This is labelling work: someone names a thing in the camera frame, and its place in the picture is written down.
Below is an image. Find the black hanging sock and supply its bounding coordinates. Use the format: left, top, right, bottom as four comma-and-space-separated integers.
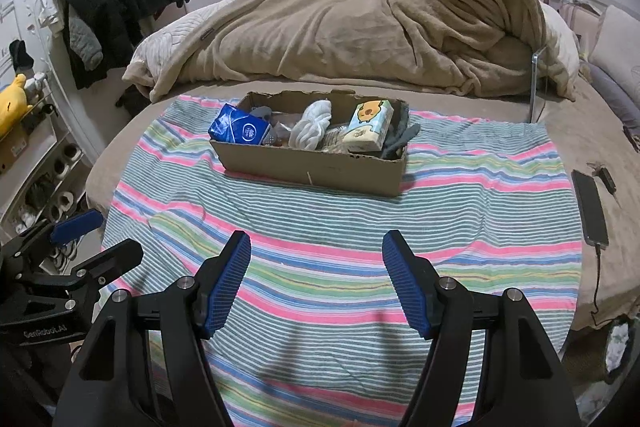
9, 39, 35, 72

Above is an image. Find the pack of cotton swabs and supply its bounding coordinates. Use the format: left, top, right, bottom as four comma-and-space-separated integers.
321, 126, 352, 154

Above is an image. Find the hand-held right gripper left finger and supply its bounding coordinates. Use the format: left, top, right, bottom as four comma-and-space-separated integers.
52, 230, 252, 427

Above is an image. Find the clear plastic bag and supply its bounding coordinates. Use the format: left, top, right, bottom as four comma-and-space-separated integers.
267, 113, 303, 148

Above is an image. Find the black charging cable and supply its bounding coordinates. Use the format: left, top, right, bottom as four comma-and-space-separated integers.
590, 244, 607, 330

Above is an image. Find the beige fleece blanket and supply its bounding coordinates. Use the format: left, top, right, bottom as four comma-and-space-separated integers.
149, 0, 576, 102

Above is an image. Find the black smartphone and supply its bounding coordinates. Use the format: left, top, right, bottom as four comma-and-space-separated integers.
571, 169, 610, 249

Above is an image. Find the cartoon print tissue pack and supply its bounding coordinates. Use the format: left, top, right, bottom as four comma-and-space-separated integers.
341, 99, 397, 152

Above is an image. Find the purple grey pillow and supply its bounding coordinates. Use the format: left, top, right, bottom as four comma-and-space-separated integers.
582, 62, 640, 132

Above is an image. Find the blue tissue pack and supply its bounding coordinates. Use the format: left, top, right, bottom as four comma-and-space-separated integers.
208, 103, 275, 146

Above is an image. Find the white sock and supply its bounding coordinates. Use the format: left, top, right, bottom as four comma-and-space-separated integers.
289, 99, 334, 152

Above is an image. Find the clear acrylic stand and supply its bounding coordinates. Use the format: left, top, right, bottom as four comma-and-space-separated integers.
530, 47, 550, 124

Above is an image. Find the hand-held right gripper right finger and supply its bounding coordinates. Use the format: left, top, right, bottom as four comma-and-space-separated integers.
381, 230, 583, 427

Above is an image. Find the bed with taupe sheet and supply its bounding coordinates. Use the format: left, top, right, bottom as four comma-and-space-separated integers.
85, 0, 640, 427

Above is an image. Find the shoe rack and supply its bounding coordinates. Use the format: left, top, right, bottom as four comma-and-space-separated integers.
0, 104, 96, 258

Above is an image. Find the striped multicolour cloth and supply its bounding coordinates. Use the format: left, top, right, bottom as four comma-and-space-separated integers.
102, 94, 583, 427

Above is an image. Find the brown cardboard box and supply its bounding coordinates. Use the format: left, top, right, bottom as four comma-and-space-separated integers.
209, 91, 411, 198

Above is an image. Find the white quilted duvet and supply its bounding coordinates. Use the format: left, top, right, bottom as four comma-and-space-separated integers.
122, 2, 236, 90

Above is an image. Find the light grey pillow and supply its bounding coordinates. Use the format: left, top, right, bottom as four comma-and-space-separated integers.
587, 4, 640, 104

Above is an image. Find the yellow plush toy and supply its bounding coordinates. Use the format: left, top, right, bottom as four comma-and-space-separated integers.
0, 73, 33, 140

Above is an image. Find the grey quilted garment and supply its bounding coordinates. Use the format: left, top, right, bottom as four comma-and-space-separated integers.
67, 14, 104, 72

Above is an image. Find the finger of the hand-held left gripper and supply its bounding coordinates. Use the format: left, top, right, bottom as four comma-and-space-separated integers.
12, 209, 106, 260
60, 238, 145, 300

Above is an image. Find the grey knitted sock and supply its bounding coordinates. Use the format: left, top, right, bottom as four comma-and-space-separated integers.
379, 103, 422, 160

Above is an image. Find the black trash bin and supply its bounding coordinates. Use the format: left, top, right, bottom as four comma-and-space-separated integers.
600, 314, 636, 385

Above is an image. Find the bunch of keys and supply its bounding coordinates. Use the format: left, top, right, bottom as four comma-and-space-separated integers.
587, 162, 623, 208

